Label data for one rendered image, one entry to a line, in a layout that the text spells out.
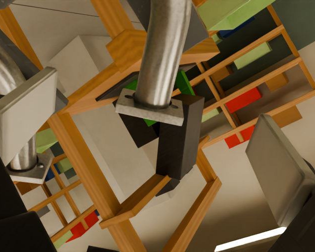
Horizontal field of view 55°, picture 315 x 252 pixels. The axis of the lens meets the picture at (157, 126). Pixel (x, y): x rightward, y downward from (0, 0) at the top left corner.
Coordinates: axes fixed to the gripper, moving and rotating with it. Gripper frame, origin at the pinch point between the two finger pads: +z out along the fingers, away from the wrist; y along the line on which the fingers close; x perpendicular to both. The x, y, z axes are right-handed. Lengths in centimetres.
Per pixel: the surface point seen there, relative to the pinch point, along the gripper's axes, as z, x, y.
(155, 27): 6.0, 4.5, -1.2
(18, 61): 12.2, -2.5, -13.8
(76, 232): 387, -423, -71
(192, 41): 10.6, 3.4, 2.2
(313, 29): 533, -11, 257
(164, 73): 5.7, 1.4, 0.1
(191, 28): 10.6, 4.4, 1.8
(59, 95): 13.5, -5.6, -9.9
